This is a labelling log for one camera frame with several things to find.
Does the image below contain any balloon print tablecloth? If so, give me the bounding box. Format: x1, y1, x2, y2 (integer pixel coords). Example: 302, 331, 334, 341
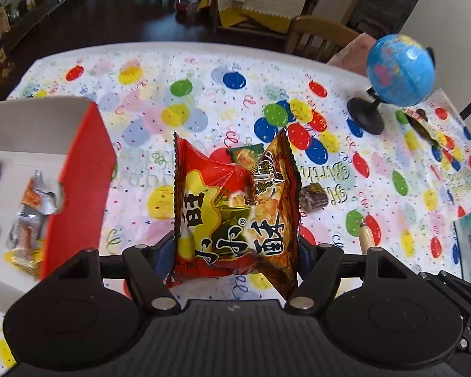
0, 33, 471, 377

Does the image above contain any sausage stick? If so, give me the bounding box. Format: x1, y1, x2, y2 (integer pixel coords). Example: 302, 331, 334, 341
357, 222, 374, 257

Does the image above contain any yellow cloth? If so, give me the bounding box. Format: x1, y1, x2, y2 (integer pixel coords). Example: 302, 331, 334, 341
198, 0, 296, 35

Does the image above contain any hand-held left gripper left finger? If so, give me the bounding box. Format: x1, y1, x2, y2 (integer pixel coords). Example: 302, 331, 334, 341
55, 233, 181, 315

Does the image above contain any yellow snack packet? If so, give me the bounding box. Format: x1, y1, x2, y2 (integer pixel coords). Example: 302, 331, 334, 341
4, 243, 45, 280

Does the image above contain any dark green snack bag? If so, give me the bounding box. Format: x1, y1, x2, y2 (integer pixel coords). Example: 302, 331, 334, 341
405, 109, 449, 147

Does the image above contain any green snack packet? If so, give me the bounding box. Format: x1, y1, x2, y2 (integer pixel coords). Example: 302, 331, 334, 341
227, 145, 266, 166

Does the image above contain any clear packet with orange snack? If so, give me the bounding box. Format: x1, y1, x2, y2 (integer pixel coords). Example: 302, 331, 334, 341
8, 170, 58, 253

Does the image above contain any long television cabinet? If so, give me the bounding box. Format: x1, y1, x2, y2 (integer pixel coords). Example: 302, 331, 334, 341
0, 0, 97, 50

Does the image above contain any red and white cardboard box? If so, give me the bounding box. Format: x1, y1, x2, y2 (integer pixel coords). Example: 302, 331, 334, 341
0, 96, 117, 312

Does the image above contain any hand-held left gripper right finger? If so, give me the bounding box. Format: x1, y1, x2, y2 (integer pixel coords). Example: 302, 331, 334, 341
284, 230, 413, 315

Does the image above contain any dark brown wrapped cake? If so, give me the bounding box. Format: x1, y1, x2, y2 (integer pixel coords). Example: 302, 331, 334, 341
300, 183, 330, 210

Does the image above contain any blue globe on black stand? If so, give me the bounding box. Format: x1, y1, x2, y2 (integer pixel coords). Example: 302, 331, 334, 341
346, 34, 436, 137

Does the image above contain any wooden chair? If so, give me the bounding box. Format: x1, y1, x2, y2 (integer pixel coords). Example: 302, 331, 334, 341
286, 16, 362, 64

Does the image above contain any brown snack bag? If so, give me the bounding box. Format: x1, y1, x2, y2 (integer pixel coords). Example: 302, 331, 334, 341
249, 127, 303, 301

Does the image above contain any red and yellow snack bag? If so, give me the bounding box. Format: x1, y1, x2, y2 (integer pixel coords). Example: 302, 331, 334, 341
173, 131, 260, 288

